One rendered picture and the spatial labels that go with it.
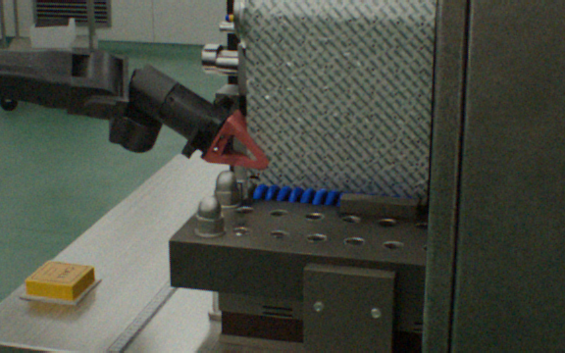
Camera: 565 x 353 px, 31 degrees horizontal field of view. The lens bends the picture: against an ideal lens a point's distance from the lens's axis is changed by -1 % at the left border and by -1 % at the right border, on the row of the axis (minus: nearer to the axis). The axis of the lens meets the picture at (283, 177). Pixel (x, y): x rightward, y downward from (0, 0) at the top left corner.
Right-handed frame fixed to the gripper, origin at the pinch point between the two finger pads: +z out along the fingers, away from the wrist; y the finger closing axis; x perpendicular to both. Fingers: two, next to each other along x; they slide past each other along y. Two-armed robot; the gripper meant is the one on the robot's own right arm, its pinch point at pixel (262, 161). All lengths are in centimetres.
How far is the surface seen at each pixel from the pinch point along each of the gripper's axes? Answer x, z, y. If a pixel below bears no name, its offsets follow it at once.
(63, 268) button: -25.0, -15.0, 8.6
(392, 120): 14.3, 11.2, 0.3
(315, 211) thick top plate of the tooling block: 1.1, 9.2, 6.7
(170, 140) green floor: -166, -73, -345
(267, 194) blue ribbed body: -1.9, 2.9, 3.6
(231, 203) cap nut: -3.5, -0.1, 8.3
